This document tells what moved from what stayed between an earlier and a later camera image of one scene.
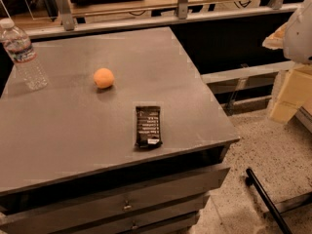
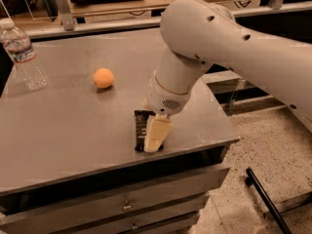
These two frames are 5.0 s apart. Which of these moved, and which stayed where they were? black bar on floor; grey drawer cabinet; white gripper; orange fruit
Moved: white gripper
Stayed: grey drawer cabinet; orange fruit; black bar on floor
